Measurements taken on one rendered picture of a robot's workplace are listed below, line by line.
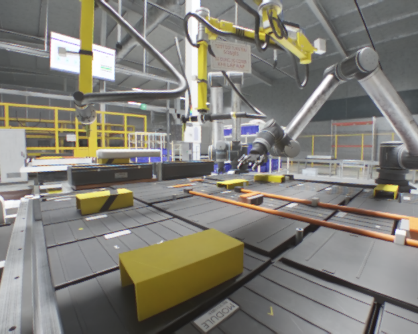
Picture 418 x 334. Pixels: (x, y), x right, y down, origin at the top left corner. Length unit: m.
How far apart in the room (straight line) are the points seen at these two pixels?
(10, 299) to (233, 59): 1.67
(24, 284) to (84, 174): 0.78
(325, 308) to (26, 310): 0.35
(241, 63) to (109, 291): 1.64
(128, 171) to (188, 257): 0.95
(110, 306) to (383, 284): 0.33
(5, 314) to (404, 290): 0.47
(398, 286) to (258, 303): 0.18
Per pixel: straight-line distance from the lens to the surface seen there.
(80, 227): 0.54
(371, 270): 0.38
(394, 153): 2.08
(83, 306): 0.30
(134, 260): 0.27
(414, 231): 0.53
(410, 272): 0.40
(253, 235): 0.42
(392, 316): 0.31
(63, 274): 0.37
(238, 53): 1.75
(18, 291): 0.39
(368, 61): 1.61
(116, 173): 1.16
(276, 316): 0.26
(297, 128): 1.51
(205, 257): 0.26
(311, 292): 0.31
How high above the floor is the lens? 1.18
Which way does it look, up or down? 5 degrees down
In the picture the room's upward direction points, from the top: straight up
